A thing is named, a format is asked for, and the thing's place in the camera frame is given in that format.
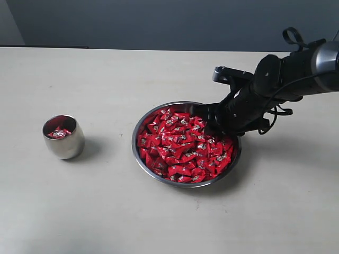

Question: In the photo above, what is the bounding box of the stainless steel cup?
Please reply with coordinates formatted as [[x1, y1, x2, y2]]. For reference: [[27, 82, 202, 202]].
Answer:
[[42, 115, 85, 160]]

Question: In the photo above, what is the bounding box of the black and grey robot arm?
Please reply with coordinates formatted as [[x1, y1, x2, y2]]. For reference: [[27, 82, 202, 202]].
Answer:
[[190, 39, 338, 136]]

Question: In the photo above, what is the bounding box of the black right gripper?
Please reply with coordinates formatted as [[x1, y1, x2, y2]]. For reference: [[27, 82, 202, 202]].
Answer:
[[191, 83, 278, 138]]

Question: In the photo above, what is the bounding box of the pile of red wrapped candies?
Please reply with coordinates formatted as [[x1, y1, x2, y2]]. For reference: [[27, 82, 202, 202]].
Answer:
[[137, 106, 234, 184]]

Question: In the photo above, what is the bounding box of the steel bowl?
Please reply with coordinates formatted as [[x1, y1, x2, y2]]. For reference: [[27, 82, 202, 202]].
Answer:
[[131, 101, 243, 189]]

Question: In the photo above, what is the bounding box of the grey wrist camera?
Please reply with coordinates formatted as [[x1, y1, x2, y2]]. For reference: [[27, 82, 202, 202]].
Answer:
[[212, 66, 254, 93]]

